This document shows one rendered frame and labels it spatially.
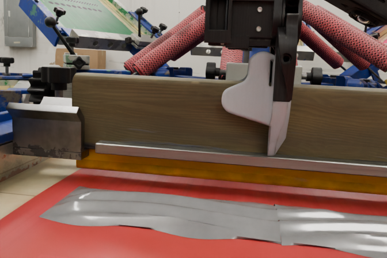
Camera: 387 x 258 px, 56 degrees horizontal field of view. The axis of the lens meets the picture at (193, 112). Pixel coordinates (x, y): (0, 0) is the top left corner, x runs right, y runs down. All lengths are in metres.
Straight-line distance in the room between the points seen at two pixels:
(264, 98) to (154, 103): 0.10
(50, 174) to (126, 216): 0.14
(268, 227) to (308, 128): 0.11
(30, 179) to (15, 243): 0.13
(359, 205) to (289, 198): 0.06
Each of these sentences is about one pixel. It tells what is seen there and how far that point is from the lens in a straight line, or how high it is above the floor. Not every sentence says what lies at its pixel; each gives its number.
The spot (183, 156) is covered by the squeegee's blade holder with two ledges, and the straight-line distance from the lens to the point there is 0.34.
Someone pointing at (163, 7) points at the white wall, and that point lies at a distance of 4.63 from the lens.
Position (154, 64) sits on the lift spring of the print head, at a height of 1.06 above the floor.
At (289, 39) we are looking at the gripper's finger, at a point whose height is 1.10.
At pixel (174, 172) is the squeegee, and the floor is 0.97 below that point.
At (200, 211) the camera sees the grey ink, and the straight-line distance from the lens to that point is 0.29.
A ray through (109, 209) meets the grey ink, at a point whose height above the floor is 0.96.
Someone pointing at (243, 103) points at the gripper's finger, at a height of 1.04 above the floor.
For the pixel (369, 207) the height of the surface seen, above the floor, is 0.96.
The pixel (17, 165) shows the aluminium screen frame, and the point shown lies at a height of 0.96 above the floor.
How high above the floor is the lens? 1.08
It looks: 8 degrees down
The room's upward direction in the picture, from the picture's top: 3 degrees clockwise
